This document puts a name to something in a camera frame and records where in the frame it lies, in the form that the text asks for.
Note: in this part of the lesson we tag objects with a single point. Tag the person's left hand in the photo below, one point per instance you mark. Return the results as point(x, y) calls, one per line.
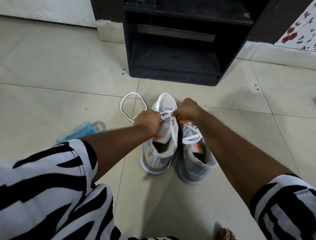
point(149, 122)

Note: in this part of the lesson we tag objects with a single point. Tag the person's right hand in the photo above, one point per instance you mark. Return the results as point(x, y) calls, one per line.
point(188, 110)

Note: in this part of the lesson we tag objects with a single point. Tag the white shoelace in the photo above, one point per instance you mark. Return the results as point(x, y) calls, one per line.
point(174, 138)
point(192, 139)

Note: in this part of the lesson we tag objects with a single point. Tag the person's left forearm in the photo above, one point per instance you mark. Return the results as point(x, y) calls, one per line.
point(116, 150)

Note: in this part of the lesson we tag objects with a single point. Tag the person's right forearm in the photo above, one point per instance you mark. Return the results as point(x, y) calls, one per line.
point(242, 160)

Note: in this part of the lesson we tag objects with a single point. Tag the person's right foot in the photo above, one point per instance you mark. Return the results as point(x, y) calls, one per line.
point(224, 235)

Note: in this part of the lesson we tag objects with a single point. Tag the black open shelf box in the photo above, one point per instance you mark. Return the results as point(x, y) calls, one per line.
point(172, 61)

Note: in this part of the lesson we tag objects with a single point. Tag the blue transparent bottle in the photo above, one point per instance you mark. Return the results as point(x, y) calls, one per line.
point(76, 132)

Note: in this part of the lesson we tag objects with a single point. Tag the clear plastic box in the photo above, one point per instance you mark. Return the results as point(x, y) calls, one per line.
point(140, 2)

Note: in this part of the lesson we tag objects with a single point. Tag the dark brown wooden cabinet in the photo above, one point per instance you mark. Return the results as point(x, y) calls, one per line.
point(108, 10)

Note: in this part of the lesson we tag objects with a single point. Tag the zebra striped garment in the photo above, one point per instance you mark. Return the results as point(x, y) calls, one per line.
point(37, 185)

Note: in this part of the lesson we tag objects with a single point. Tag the white floral patterned sheet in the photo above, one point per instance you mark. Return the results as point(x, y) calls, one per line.
point(301, 34)

